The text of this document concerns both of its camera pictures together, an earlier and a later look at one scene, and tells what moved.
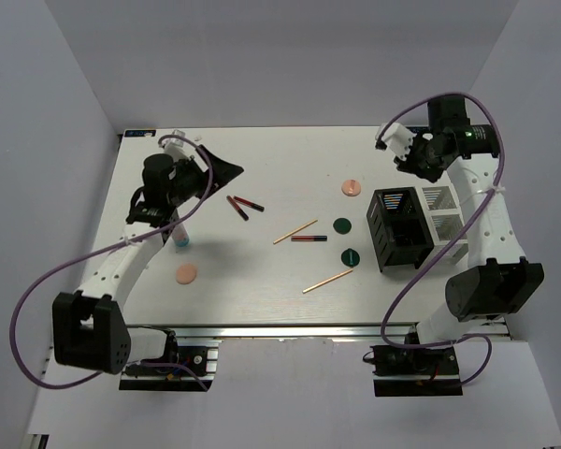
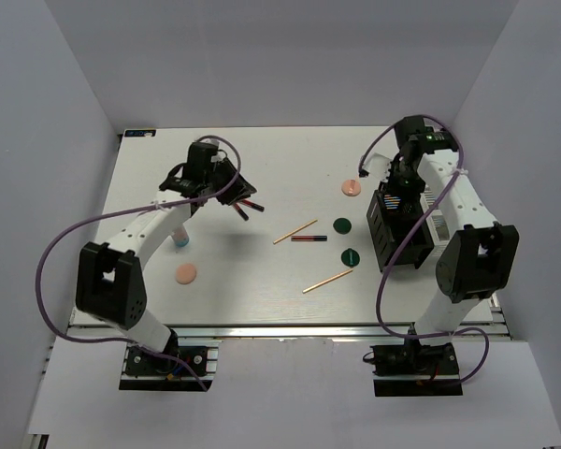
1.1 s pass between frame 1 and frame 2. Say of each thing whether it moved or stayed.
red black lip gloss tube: stayed
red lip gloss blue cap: stayed
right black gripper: moved
